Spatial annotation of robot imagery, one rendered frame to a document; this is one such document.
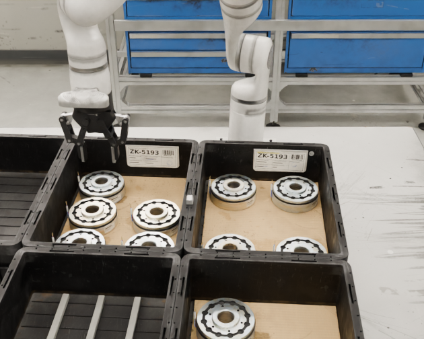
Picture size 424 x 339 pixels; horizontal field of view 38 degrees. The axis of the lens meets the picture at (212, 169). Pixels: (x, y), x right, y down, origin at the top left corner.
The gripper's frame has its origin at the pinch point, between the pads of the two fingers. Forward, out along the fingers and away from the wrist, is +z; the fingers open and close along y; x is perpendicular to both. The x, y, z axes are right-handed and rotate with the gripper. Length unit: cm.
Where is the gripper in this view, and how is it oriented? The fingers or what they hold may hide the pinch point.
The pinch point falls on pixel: (99, 154)
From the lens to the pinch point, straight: 127.2
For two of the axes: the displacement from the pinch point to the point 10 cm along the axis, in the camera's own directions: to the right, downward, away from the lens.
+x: -0.6, 5.5, -8.4
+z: 0.0, 8.4, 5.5
